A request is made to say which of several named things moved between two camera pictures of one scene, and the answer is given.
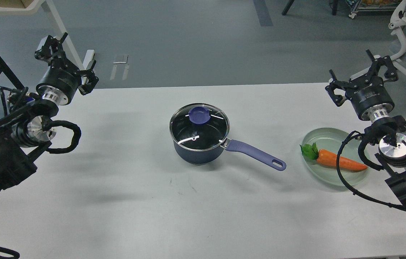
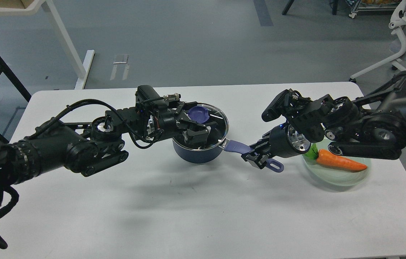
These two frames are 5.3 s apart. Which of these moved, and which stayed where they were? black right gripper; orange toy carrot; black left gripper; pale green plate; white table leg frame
Moved: black right gripper; black left gripper
Stayed: pale green plate; orange toy carrot; white table leg frame
